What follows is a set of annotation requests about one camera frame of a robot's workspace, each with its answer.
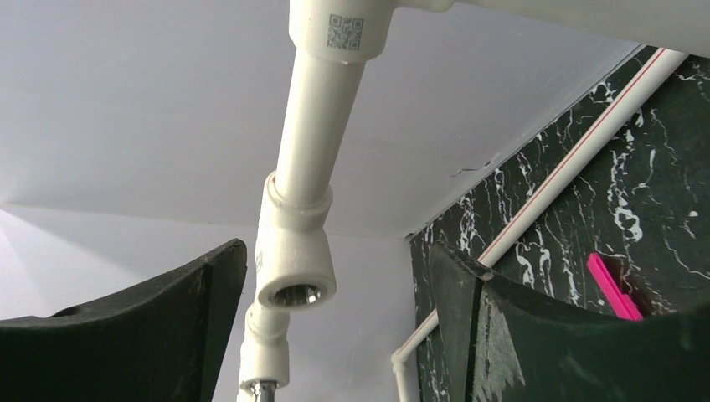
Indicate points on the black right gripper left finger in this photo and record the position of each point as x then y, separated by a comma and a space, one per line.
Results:
163, 339

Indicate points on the chrome water faucet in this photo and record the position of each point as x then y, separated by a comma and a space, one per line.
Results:
263, 390

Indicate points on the pink plastic strip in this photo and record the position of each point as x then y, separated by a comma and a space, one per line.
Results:
620, 302

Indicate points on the white PVC pipe frame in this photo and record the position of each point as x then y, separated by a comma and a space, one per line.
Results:
334, 40

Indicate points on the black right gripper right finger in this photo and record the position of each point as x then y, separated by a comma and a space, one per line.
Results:
505, 341

